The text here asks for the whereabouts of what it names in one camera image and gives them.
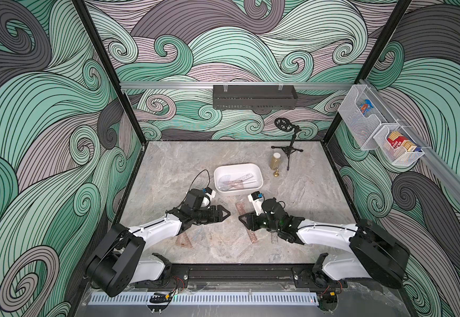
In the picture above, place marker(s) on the black wall-mounted tray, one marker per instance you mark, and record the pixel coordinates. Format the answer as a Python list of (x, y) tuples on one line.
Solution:
[(254, 98)]

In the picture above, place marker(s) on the black tripod microphone stand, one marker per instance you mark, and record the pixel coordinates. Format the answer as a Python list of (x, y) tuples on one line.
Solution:
[(285, 125)]

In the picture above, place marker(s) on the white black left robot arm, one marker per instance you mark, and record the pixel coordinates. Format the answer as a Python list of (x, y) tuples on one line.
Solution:
[(135, 249)]

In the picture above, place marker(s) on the pink tall triangle ruler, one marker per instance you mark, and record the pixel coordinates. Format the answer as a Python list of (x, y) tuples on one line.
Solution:
[(230, 188)]

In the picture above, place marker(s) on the spice jar with white lid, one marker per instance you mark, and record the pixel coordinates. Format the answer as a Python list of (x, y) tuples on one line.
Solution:
[(275, 161)]

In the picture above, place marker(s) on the aluminium wall rail back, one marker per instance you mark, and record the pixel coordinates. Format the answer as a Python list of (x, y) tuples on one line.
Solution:
[(195, 85)]

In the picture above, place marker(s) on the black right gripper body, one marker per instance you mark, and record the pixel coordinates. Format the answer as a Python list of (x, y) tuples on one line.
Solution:
[(256, 220)]

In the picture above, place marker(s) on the aluminium wall rail right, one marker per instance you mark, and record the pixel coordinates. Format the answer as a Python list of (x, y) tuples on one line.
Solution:
[(443, 172)]

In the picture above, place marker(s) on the aluminium wall rail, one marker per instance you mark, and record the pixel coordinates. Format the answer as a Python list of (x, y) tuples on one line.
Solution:
[(195, 85), (443, 172)]

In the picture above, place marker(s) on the pink small triangle ruler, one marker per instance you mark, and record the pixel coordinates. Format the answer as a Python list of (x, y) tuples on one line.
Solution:
[(183, 241)]

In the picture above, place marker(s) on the blue packet in bin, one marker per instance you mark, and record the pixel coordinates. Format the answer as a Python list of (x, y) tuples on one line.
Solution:
[(366, 107)]

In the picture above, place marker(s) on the red straight ruler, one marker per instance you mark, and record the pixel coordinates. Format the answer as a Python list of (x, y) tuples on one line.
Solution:
[(241, 211)]

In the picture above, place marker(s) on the red boxes in bin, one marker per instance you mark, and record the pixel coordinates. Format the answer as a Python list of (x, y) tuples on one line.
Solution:
[(398, 141)]

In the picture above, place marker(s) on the pink straight ruler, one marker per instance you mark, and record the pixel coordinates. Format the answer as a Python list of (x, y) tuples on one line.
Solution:
[(245, 179)]

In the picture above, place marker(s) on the white plastic storage box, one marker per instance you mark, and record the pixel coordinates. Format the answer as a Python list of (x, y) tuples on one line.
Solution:
[(231, 172)]

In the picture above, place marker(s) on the black corner frame post right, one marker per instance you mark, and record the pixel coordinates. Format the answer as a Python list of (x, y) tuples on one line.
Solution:
[(382, 41)]

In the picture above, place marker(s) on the clear wall bin lower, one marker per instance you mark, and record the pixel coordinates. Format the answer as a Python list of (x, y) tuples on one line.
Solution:
[(400, 158)]

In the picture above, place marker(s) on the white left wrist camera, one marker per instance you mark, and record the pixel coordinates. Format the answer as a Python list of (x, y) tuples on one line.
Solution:
[(199, 199)]

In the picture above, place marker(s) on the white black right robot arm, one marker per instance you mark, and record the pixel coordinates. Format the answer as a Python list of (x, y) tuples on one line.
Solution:
[(370, 252)]

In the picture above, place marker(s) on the clear short straight ruler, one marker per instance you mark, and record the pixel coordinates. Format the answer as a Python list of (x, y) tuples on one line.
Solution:
[(274, 238)]

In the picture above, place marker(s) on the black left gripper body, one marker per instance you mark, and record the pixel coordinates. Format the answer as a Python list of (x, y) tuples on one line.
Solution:
[(204, 215)]

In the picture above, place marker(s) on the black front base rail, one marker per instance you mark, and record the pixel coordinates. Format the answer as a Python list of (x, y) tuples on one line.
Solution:
[(181, 274)]

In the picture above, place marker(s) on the clear wall bin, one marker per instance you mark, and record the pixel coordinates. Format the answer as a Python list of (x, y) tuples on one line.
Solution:
[(400, 158), (362, 128)]

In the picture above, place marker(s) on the black corner frame post left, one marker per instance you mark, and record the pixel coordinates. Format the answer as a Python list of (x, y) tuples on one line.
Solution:
[(102, 54)]

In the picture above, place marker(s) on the white perforated cable duct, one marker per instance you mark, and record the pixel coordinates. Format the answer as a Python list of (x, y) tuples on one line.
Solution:
[(213, 298)]

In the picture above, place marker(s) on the clear wall bin upper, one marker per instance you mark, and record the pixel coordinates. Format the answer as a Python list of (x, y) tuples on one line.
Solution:
[(362, 128)]

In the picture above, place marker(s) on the black corner frame post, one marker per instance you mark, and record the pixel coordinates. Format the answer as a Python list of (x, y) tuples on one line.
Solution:
[(102, 54), (382, 41)]

